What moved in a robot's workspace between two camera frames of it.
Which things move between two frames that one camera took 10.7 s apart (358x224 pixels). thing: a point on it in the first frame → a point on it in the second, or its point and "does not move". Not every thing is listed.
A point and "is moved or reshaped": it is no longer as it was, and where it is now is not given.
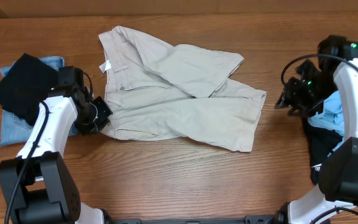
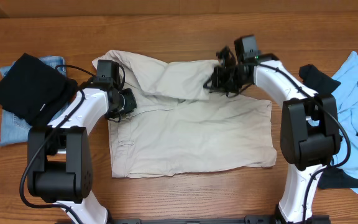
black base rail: x=284 y=218 does not move
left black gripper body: x=94 y=117 → x=127 y=103
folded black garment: x=24 y=86 does not move
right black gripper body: x=305 y=96 → x=229 y=81
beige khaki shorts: x=157 y=91 is moved or reshaped
